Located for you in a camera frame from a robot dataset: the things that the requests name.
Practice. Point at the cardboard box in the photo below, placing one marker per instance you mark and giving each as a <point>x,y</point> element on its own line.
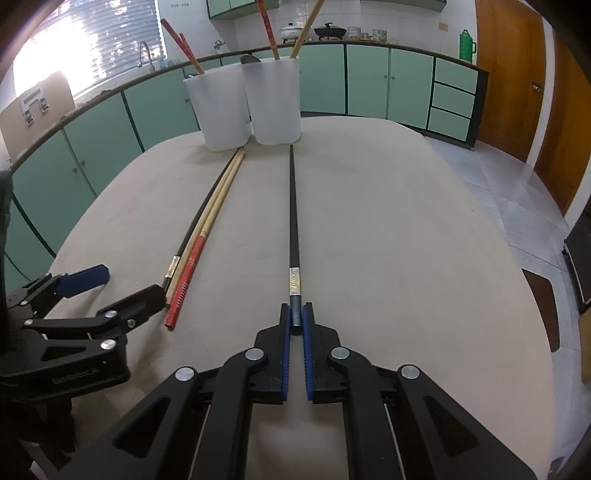
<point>51,92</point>

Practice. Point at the black glass-front cabinet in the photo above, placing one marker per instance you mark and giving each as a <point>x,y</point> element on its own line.
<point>581,267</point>

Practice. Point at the metal kitchen faucet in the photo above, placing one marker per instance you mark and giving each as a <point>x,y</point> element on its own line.
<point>150,57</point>

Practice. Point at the white cooking pot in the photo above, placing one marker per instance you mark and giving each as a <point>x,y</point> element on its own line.
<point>290,32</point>

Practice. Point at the black chopstick with silver band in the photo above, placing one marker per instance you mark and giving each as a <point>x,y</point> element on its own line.
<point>293,240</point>
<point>172,266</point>

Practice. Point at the white two-compartment utensil holder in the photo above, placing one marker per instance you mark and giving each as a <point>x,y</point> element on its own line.
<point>272,106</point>

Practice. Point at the patterned ceramic jar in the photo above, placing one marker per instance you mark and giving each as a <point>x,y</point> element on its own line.
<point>354,33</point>
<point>379,35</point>

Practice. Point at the black spoon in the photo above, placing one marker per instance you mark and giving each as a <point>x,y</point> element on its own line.
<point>250,59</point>

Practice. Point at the wooden door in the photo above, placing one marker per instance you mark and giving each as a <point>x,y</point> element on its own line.
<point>508,69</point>
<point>568,138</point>

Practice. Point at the green thermos flask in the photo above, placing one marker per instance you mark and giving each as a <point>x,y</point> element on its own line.
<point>467,46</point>

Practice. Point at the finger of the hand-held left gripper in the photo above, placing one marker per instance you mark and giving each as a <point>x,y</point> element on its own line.
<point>85,278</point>
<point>143,302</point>

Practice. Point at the black wok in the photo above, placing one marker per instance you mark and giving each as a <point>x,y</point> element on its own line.
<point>330,31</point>

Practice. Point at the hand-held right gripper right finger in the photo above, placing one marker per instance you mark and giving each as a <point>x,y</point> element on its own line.
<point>308,364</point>

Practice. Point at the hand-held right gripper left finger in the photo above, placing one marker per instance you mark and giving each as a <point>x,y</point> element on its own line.
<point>287,360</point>

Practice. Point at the window with white blinds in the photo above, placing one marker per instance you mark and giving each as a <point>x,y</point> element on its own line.
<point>92,32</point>

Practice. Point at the clear plastic bottle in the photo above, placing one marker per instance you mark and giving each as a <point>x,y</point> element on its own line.
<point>173,62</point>

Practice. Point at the tan wooden board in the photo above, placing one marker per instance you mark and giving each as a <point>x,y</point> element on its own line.
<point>586,337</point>

